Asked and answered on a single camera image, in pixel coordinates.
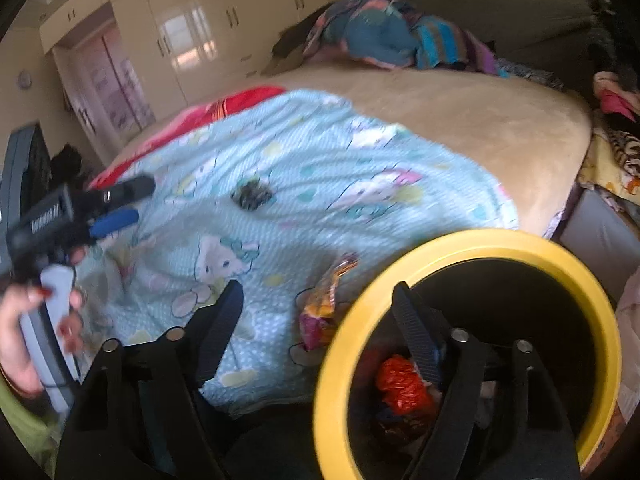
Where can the grey storage box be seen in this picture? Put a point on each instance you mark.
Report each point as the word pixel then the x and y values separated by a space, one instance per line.
pixel 590 230

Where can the zebra striped garment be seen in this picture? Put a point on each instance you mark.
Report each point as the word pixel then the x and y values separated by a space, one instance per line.
pixel 627 147

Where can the pale pink cloth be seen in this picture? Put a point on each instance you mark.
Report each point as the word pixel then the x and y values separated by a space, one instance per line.
pixel 630 320

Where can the cream glossy wardrobe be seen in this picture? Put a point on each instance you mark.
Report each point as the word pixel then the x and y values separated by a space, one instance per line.
pixel 200 20

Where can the striped blanket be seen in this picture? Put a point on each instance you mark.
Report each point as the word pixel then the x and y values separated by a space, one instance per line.
pixel 440 42

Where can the pink cartoon glass door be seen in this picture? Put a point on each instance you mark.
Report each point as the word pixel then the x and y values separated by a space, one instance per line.
pixel 115 80

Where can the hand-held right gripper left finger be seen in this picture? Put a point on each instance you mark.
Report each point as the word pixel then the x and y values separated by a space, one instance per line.
pixel 220 320

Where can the black wrapper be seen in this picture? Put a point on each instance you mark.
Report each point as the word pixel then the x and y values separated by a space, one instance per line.
pixel 252 194

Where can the red plastic bag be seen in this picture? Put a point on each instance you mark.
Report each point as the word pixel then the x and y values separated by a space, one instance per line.
pixel 405 385

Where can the red blanket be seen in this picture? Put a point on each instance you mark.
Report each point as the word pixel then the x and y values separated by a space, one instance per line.
pixel 225 105

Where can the floral quilt bundle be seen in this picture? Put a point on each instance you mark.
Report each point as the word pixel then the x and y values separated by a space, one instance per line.
pixel 370 35

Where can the light blue cartoon blanket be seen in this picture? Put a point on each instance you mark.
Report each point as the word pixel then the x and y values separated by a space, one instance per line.
pixel 325 160

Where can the round wall clock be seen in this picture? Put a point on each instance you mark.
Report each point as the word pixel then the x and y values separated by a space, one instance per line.
pixel 24 80

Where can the yellow cartoon blanket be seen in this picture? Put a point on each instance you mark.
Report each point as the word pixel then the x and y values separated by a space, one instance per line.
pixel 597 165

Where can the black plush toy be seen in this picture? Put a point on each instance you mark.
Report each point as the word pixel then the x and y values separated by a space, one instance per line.
pixel 67 165

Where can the black clothes pile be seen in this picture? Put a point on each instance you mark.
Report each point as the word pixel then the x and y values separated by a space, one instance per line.
pixel 602 40

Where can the white door leaf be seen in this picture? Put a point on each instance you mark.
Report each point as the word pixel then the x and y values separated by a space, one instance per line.
pixel 75 105

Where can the person's left hand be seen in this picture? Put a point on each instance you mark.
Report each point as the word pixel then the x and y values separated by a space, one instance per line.
pixel 15 335

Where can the dark olive garment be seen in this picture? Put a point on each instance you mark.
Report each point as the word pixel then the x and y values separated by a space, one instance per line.
pixel 287 45

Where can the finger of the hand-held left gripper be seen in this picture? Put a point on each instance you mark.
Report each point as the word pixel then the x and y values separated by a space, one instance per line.
pixel 117 222
pixel 125 190

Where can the yellow-rimmed black bin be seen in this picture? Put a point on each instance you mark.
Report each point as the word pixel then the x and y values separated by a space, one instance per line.
pixel 355 320

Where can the pink garment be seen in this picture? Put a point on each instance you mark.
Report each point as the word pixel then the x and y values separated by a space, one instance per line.
pixel 612 100

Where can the orange yellow snack wrapper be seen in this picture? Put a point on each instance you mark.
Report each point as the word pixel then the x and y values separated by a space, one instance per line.
pixel 325 300

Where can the dark patterned cloth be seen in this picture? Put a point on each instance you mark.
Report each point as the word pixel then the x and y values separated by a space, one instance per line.
pixel 530 75

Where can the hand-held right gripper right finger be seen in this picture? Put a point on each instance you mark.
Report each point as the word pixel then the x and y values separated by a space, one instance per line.
pixel 417 330

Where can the beige bed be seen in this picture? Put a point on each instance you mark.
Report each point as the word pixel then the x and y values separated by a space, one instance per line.
pixel 475 120

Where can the person's left forearm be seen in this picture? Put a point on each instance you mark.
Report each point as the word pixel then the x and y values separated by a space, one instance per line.
pixel 15 425

